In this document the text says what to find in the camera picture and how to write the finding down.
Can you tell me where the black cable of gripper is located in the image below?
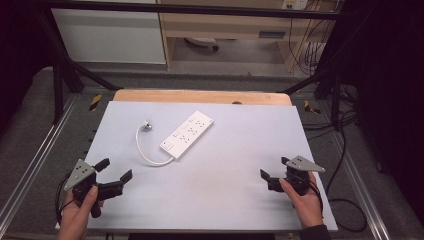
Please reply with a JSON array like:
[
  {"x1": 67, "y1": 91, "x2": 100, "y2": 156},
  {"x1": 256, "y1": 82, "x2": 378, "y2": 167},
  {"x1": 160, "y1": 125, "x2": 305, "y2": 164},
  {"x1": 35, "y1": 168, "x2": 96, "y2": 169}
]
[
  {"x1": 54, "y1": 171, "x2": 75, "y2": 225},
  {"x1": 308, "y1": 179, "x2": 325, "y2": 218}
]

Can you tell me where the white power strip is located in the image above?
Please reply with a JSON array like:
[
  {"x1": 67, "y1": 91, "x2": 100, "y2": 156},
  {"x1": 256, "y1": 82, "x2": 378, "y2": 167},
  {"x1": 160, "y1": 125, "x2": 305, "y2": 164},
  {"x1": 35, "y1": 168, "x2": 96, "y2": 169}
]
[{"x1": 159, "y1": 110, "x2": 215, "y2": 161}]

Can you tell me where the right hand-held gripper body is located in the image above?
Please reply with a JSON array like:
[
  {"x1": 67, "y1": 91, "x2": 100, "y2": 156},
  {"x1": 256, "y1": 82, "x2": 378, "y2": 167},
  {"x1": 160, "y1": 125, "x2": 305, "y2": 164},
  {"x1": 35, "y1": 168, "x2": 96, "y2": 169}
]
[{"x1": 266, "y1": 155, "x2": 326, "y2": 197}]

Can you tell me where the light wooden desk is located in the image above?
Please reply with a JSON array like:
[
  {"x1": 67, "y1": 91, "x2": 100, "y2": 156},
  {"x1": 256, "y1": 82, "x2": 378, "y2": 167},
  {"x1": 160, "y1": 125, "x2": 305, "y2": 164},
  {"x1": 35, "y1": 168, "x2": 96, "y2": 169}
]
[{"x1": 155, "y1": 0, "x2": 338, "y2": 73}]

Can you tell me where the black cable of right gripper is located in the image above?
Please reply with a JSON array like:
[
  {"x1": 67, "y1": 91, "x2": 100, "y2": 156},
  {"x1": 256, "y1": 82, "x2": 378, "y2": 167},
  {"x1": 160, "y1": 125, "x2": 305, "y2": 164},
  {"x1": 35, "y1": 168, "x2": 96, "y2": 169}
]
[{"x1": 308, "y1": 179, "x2": 325, "y2": 218}]

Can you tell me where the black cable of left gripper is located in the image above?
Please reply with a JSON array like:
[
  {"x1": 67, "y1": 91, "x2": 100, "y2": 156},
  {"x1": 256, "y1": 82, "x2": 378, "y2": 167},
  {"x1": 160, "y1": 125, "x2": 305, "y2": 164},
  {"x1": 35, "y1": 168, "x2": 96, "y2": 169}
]
[{"x1": 54, "y1": 171, "x2": 75, "y2": 225}]

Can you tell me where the long black floor cable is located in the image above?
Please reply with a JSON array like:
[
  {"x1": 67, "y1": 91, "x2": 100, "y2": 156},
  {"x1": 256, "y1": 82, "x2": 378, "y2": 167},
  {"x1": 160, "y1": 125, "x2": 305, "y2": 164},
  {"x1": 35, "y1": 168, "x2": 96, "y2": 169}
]
[{"x1": 301, "y1": 84, "x2": 369, "y2": 234}]

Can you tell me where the black upright frame post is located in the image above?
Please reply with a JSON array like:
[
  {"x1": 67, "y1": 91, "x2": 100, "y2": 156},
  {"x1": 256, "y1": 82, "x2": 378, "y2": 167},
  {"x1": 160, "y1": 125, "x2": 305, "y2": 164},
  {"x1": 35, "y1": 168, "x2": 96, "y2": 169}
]
[
  {"x1": 52, "y1": 62, "x2": 65, "y2": 125},
  {"x1": 331, "y1": 71, "x2": 343, "y2": 132}
]

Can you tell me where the bundle of black hanging cables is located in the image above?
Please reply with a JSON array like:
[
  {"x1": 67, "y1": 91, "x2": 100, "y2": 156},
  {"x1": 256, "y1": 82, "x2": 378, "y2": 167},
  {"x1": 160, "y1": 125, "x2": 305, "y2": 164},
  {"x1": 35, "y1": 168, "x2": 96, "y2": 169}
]
[{"x1": 287, "y1": 0, "x2": 331, "y2": 77}]

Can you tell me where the black horizontal frame bar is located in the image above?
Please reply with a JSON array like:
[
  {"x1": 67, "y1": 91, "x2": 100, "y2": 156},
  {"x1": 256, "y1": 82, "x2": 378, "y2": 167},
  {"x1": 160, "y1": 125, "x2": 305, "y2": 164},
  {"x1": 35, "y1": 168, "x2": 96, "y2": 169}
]
[{"x1": 32, "y1": 0, "x2": 342, "y2": 21}]

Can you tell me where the white wall socket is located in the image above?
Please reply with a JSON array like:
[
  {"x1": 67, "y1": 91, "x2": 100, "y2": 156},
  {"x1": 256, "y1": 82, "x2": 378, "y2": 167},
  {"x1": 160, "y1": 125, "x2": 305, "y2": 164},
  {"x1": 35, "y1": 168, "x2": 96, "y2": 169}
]
[{"x1": 281, "y1": 0, "x2": 310, "y2": 11}]

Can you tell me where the aluminium floor rail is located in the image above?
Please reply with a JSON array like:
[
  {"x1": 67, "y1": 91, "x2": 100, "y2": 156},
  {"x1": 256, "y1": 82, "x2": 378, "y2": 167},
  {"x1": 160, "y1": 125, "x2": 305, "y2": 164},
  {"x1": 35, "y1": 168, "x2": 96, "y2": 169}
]
[
  {"x1": 0, "y1": 94, "x2": 80, "y2": 229},
  {"x1": 328, "y1": 131, "x2": 392, "y2": 240}
]

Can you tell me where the black slanted frame strut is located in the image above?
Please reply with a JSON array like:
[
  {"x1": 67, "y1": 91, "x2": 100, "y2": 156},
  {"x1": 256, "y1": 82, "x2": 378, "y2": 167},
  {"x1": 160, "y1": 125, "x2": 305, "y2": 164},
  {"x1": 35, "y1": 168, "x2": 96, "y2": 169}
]
[
  {"x1": 35, "y1": 6, "x2": 125, "y2": 92},
  {"x1": 281, "y1": 66, "x2": 338, "y2": 96}
]

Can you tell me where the white power strip cable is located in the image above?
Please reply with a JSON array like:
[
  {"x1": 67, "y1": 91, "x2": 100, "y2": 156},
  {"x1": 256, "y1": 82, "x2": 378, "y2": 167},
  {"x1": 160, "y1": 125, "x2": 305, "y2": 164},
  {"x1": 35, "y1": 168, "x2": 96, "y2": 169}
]
[{"x1": 135, "y1": 125, "x2": 175, "y2": 167}]

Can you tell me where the person's left hand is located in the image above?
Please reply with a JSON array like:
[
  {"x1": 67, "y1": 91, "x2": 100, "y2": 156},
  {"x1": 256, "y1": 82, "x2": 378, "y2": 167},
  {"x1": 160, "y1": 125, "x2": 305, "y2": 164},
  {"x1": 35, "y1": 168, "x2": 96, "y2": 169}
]
[{"x1": 56, "y1": 185, "x2": 105, "y2": 240}]

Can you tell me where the yellow black floor tape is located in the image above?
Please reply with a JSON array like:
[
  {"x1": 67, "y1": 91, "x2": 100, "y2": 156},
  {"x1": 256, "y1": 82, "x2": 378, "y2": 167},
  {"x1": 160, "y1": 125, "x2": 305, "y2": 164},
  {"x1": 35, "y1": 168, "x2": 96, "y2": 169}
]
[
  {"x1": 88, "y1": 93, "x2": 103, "y2": 113},
  {"x1": 303, "y1": 99, "x2": 322, "y2": 115}
]

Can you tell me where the wooden table board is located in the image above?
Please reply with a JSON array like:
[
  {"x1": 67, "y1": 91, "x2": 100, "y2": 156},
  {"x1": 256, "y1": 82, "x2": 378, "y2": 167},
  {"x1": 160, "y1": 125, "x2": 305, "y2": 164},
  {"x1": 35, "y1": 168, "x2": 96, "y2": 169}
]
[{"x1": 112, "y1": 88, "x2": 293, "y2": 107}]

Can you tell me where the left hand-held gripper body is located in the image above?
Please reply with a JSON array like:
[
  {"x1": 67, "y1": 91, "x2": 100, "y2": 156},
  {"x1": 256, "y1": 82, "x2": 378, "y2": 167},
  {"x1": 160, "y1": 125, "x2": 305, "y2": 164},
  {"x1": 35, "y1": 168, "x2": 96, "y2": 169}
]
[{"x1": 63, "y1": 158, "x2": 124, "y2": 219}]

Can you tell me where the black curtain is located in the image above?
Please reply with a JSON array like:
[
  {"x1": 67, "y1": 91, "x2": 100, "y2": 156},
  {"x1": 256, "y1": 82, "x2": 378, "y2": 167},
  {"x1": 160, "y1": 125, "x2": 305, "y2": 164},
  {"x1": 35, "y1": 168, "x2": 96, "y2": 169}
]
[
  {"x1": 0, "y1": 0, "x2": 56, "y2": 136},
  {"x1": 338, "y1": 0, "x2": 424, "y2": 231}
]

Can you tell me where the white cabinet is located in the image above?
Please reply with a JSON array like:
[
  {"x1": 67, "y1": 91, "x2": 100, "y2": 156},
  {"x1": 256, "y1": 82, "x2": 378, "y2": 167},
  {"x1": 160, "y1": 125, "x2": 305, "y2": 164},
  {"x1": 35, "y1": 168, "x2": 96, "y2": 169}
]
[{"x1": 50, "y1": 0, "x2": 167, "y2": 65}]

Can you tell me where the person's right hand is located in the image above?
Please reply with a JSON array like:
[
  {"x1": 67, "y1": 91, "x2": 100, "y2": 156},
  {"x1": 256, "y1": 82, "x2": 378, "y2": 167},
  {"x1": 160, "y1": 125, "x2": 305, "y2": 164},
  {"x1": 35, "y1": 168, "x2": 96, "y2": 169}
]
[{"x1": 278, "y1": 171, "x2": 325, "y2": 230}]

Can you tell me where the white chair base with caster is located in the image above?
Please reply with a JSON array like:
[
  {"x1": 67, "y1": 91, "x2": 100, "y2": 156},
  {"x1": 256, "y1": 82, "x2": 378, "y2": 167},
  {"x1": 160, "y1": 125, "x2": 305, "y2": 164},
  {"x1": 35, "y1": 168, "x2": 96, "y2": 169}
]
[{"x1": 184, "y1": 36, "x2": 221, "y2": 52}]

